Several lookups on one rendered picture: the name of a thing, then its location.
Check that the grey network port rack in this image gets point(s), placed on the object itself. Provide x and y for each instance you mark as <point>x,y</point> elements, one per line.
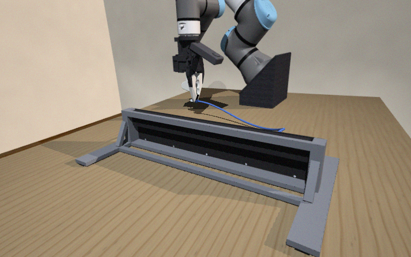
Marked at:
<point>254,153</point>

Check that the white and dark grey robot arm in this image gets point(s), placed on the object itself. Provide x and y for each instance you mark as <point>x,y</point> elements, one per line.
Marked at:
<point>254,18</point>

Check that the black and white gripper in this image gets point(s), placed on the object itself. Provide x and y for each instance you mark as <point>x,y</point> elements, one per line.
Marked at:
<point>189,62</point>

